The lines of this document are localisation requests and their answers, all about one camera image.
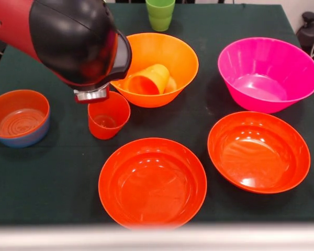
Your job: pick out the dark green table cloth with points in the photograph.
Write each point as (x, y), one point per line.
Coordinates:
(42, 183)

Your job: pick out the large red bowl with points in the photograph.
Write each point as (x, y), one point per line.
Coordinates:
(151, 188)
(256, 157)

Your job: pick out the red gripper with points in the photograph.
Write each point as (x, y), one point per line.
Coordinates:
(94, 100)

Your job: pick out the red cup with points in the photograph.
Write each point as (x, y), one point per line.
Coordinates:
(107, 125)

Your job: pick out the large pink bowl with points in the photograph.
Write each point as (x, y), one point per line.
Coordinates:
(264, 86)

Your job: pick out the small red bowl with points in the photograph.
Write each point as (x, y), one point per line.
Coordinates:
(18, 123)

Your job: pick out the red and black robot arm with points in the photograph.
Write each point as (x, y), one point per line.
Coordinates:
(68, 39)

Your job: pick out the blue bowl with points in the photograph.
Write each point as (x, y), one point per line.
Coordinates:
(28, 141)

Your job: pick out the black round device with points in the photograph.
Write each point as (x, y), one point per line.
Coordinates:
(308, 34)

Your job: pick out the large orange bowl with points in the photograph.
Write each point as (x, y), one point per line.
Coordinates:
(178, 57)

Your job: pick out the green cup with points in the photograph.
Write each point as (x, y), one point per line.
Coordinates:
(159, 21)

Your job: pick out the orange cup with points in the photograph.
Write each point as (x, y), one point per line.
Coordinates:
(149, 81)

